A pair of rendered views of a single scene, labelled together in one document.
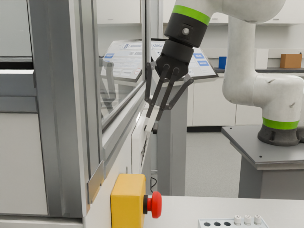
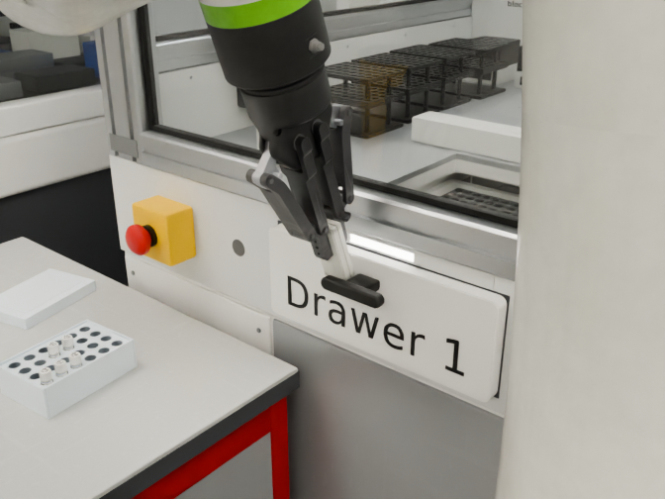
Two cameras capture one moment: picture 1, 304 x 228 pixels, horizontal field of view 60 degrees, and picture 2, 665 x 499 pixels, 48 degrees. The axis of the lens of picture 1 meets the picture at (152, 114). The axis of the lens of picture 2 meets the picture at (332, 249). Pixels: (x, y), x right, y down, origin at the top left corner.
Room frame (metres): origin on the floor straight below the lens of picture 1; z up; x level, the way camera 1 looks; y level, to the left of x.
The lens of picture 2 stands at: (1.08, -0.55, 1.25)
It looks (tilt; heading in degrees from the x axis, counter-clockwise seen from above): 24 degrees down; 126
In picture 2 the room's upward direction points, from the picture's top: straight up
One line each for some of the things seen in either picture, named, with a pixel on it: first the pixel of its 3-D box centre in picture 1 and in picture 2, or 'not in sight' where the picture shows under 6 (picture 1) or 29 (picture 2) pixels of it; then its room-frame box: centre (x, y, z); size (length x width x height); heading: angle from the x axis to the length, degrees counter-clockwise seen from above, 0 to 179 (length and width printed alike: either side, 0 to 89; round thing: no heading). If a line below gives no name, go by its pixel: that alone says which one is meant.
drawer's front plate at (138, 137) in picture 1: (141, 139); (374, 305); (0.70, 0.03, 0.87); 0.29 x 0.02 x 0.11; 177
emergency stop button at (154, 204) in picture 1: (152, 204); (141, 239); (0.37, 0.00, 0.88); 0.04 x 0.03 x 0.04; 177
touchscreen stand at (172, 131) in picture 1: (177, 147); not in sight; (1.64, -0.17, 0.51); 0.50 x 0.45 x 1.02; 42
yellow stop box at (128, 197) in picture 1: (131, 203); (162, 231); (0.37, 0.03, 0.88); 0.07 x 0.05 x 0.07; 177
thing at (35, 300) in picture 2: not in sight; (39, 297); (0.21, -0.06, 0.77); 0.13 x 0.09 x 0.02; 100
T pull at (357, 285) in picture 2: (151, 128); (359, 286); (0.70, 0.00, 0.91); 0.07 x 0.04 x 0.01; 177
